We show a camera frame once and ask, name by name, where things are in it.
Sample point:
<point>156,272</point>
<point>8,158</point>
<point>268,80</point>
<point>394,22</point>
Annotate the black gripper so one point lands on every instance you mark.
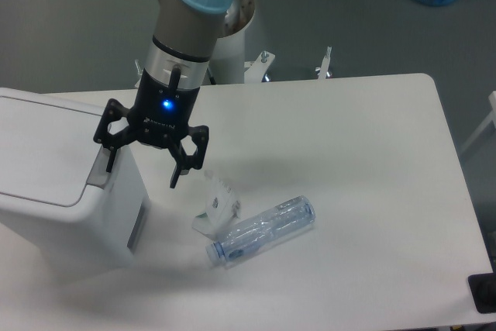
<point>159,118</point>

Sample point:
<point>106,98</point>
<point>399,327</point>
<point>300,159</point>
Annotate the white trash can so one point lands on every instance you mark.
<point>60,189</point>

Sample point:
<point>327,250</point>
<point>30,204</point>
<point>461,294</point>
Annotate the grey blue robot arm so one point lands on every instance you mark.
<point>182,46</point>

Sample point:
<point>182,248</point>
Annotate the crumpled white pouch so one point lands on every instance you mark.
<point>222,207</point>

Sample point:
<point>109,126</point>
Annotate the clear plastic bottle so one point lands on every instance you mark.
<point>250,236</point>

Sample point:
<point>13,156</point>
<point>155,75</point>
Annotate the black device at edge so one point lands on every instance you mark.
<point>482,287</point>

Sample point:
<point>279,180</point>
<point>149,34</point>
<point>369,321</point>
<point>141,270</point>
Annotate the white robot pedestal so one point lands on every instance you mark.
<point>236,56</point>

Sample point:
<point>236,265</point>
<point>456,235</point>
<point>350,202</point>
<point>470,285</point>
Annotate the white furniture frame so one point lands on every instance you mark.
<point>481,134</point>

